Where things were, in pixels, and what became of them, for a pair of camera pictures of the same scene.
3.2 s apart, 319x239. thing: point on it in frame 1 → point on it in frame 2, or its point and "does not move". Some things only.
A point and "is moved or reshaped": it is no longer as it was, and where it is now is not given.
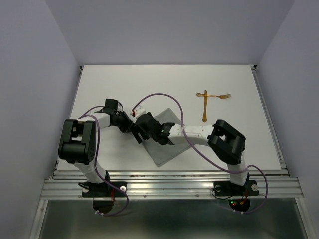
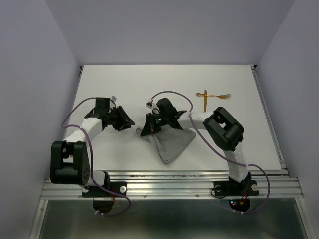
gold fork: (224, 96) does not move
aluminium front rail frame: (173, 184) does not move
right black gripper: (135, 130) → (149, 127)
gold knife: (204, 118) does not move
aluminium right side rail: (270, 120) does not move
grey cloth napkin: (161, 153) is moved or reshaped
